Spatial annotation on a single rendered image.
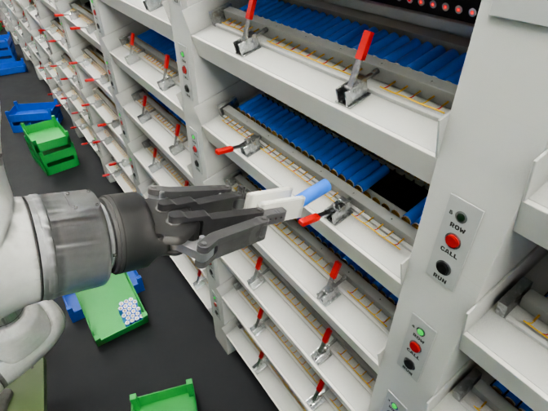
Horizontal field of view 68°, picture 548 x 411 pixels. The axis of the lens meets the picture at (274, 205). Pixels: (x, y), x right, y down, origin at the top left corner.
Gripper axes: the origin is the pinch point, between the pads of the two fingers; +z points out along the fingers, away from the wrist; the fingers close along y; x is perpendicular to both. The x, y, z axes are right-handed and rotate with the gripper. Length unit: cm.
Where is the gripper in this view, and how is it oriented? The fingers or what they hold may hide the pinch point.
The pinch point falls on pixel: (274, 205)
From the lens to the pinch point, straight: 50.2
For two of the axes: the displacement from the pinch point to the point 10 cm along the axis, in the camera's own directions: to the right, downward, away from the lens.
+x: -2.0, 8.6, 4.6
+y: -5.9, -4.8, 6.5
